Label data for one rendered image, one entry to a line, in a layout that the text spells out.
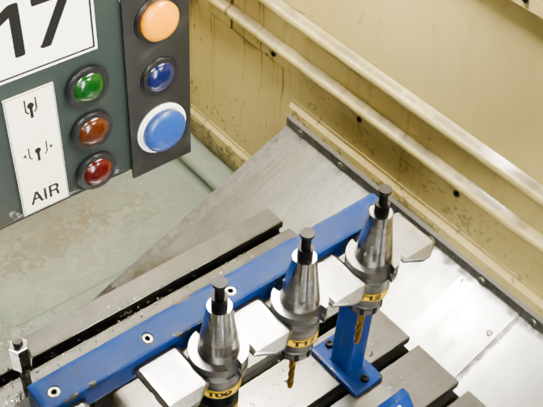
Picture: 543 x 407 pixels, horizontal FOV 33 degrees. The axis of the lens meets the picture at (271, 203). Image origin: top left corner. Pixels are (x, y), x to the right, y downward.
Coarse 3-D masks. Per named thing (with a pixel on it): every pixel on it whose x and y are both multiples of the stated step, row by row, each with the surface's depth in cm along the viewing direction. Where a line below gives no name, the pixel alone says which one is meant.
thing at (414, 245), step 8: (400, 216) 111; (400, 224) 110; (408, 224) 110; (400, 232) 110; (408, 232) 110; (416, 232) 110; (400, 240) 109; (408, 240) 109; (416, 240) 109; (424, 240) 109; (432, 240) 109; (400, 248) 108; (408, 248) 108; (416, 248) 108; (424, 248) 108; (432, 248) 108; (408, 256) 107; (416, 256) 107; (424, 256) 107
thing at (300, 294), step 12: (300, 264) 95; (312, 264) 95; (288, 276) 97; (300, 276) 96; (312, 276) 96; (288, 288) 97; (300, 288) 97; (312, 288) 97; (288, 300) 98; (300, 300) 98; (312, 300) 98; (300, 312) 99
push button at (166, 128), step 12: (168, 108) 57; (156, 120) 56; (168, 120) 57; (180, 120) 58; (144, 132) 57; (156, 132) 57; (168, 132) 58; (180, 132) 58; (156, 144) 57; (168, 144) 58
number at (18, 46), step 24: (0, 0) 45; (24, 0) 46; (48, 0) 47; (72, 0) 48; (0, 24) 46; (24, 24) 47; (48, 24) 48; (72, 24) 49; (0, 48) 47; (24, 48) 48; (48, 48) 49; (0, 72) 48
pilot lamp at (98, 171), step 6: (96, 162) 56; (102, 162) 56; (108, 162) 56; (90, 168) 56; (96, 168) 56; (102, 168) 56; (108, 168) 56; (90, 174) 56; (96, 174) 56; (102, 174) 56; (108, 174) 57; (90, 180) 56; (96, 180) 56; (102, 180) 57
